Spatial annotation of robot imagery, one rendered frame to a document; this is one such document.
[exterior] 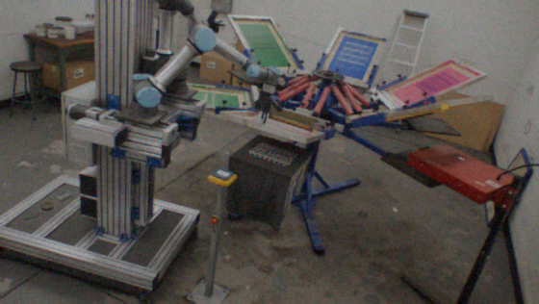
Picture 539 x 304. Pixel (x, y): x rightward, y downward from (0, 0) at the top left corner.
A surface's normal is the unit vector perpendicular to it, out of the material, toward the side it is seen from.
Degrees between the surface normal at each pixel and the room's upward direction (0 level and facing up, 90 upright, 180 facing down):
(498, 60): 90
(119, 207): 90
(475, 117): 78
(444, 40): 90
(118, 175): 90
